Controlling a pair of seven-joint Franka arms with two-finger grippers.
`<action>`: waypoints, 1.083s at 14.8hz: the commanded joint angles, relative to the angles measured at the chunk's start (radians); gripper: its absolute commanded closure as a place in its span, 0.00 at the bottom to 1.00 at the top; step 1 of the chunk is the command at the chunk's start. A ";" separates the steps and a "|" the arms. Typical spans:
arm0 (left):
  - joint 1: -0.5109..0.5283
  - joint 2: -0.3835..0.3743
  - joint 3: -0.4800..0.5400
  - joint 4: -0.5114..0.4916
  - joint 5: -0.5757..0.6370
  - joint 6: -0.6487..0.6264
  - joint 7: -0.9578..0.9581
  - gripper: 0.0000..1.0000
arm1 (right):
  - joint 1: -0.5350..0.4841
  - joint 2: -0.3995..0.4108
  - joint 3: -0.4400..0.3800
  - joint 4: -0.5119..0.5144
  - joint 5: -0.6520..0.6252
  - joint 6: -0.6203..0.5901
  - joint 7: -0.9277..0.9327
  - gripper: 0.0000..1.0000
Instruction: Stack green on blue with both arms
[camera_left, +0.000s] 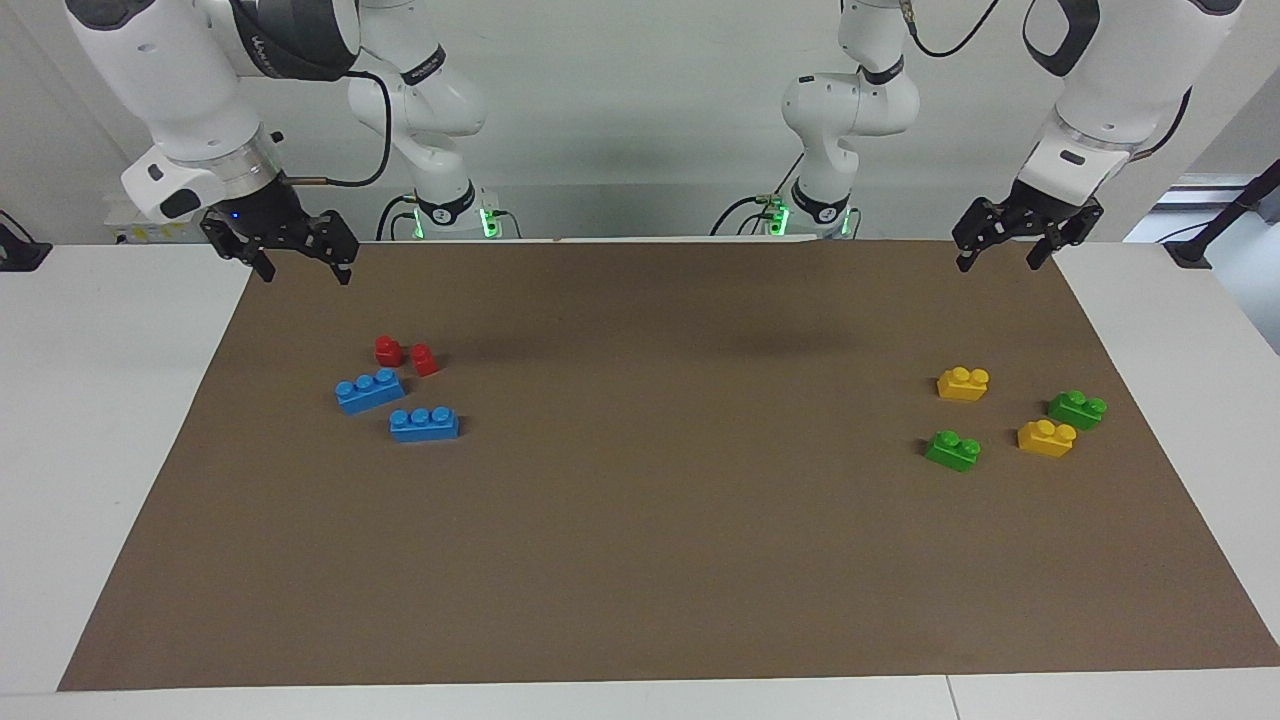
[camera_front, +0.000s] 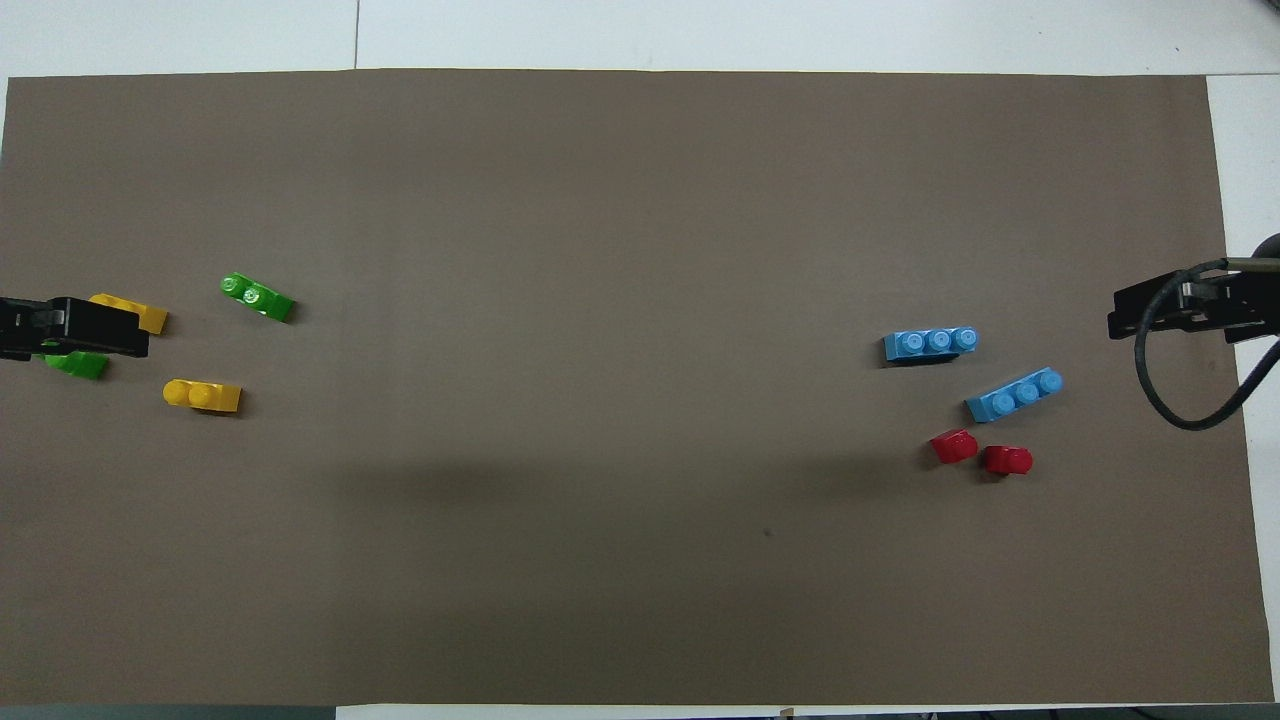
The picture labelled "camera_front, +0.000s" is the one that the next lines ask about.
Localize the brown paper table mat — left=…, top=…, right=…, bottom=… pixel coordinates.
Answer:
left=0, top=68, right=1276, bottom=707

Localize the green two-stud toy brick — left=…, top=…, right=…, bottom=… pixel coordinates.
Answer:
left=32, top=345, right=110, bottom=382
left=219, top=272, right=296, bottom=324

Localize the yellow two-stud toy brick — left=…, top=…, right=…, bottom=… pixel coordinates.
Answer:
left=162, top=378, right=243, bottom=415
left=88, top=293, right=169, bottom=336

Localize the blue three-stud toy brick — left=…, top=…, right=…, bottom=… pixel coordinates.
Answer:
left=883, top=326, right=981, bottom=365
left=964, top=368, right=1065, bottom=425

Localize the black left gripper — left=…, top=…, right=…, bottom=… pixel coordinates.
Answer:
left=0, top=296, right=150, bottom=363

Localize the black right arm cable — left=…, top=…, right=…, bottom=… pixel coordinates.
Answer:
left=1134, top=257, right=1280, bottom=432

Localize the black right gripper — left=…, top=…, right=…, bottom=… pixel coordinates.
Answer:
left=1107, top=268, right=1280, bottom=347

